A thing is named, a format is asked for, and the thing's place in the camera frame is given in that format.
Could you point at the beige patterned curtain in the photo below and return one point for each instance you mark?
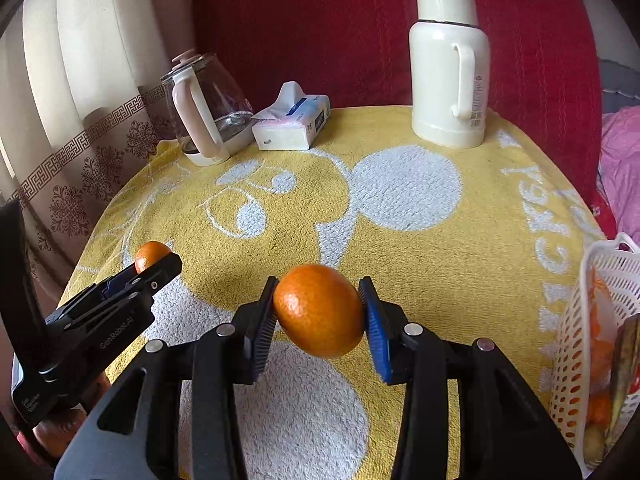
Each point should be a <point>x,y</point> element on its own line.
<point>82,110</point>

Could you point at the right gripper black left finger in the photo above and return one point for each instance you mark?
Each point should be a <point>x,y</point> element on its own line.
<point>133,432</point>

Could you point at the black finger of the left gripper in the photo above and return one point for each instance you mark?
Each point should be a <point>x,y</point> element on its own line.
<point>135,279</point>

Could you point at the person's left hand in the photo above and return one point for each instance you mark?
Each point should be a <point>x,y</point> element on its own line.
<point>54,435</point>

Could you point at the orange plastic snack bag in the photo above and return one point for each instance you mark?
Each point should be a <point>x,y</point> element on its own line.
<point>603,330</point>

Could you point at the cream thermos flask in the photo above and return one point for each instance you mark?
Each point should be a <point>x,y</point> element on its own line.
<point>450,73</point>

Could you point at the yellow and white towel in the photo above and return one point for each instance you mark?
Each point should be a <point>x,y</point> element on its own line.
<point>475,243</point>

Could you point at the red fabric headboard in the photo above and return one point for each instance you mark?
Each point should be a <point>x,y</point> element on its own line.
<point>544,74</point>

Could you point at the orange mandarin behind banana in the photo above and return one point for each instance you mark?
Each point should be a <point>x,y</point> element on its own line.
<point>319,310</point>

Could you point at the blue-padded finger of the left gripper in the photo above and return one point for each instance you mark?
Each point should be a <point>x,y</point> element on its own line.
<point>20,311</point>

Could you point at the pink polka-dot duvet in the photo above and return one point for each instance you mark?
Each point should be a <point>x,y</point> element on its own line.
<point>619,168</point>

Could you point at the orange mandarin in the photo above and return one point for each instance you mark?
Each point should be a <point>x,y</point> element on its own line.
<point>319,310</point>
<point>599,409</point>

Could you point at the white tissue pack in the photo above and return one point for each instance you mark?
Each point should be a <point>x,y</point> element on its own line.
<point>292,121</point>

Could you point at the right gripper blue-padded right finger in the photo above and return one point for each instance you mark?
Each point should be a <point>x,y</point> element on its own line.
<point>505,432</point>

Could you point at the white plastic basket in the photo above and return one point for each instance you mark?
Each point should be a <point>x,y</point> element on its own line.
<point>617,262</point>

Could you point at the grey bed headboard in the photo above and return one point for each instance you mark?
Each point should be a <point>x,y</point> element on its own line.
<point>620,86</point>

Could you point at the red tomato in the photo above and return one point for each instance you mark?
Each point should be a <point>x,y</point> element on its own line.
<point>634,385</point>

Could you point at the overripe brown banana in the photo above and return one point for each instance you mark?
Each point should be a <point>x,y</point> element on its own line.
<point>625,353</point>

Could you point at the glass electric kettle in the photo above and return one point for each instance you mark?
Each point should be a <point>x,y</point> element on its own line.
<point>211,117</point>

